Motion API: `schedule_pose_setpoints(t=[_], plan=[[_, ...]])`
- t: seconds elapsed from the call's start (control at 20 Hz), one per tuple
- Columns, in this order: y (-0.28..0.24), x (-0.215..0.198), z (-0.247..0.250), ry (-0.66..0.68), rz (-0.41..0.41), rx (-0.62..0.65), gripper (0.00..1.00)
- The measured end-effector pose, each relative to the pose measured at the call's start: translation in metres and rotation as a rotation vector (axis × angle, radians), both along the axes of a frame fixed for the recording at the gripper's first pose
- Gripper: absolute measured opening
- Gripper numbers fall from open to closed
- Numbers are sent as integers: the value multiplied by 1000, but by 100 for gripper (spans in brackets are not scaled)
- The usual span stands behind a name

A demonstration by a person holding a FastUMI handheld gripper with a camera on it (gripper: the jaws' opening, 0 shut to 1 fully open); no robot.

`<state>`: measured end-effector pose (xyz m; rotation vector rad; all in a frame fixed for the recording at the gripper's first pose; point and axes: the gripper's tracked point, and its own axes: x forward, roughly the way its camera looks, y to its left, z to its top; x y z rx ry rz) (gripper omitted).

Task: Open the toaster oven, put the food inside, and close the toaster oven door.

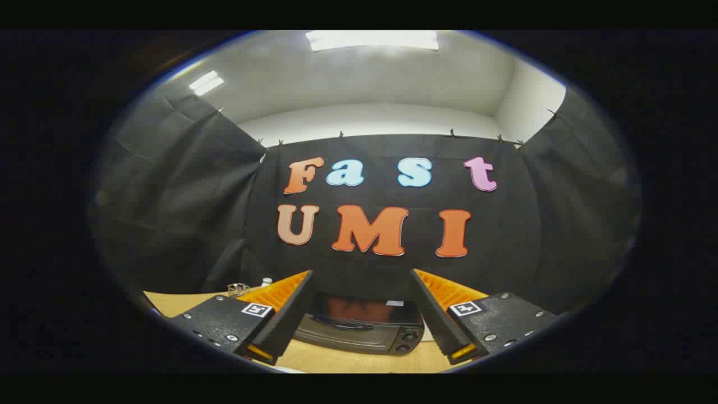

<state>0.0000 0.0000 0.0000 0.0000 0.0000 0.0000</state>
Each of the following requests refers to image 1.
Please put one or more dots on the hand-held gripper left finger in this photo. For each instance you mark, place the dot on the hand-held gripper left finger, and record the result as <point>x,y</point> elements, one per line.
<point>289,320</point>

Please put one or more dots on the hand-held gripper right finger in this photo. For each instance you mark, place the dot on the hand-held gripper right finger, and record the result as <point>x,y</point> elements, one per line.
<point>435,317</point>

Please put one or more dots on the black toaster oven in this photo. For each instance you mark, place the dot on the black toaster oven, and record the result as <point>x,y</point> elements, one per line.
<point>359,334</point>

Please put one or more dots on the metal mesh holder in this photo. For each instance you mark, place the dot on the metal mesh holder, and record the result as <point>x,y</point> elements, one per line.
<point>238,289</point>

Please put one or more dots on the black backdrop cloth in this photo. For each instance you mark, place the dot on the black backdrop cloth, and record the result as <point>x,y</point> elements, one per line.
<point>224,196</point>

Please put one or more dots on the small ceiling light panel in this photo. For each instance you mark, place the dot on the small ceiling light panel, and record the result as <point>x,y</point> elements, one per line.
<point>206,83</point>

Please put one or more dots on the large ceiling light panel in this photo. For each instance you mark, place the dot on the large ceiling light panel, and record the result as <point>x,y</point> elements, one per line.
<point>370,40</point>

